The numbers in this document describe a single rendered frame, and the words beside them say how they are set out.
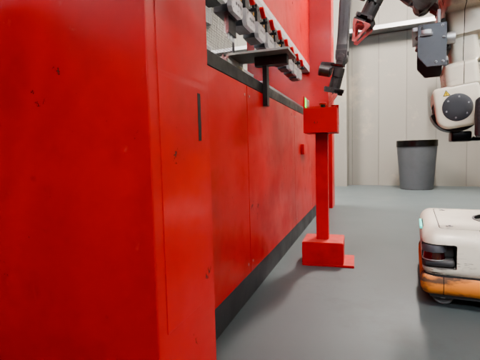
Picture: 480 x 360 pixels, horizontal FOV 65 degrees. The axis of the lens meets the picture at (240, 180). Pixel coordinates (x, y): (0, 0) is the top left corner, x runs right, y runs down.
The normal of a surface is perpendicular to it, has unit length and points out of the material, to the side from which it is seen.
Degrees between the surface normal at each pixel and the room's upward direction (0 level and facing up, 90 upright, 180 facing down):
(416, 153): 94
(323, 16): 90
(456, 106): 90
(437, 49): 90
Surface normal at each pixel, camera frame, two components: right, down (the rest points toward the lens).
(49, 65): -0.32, 0.07
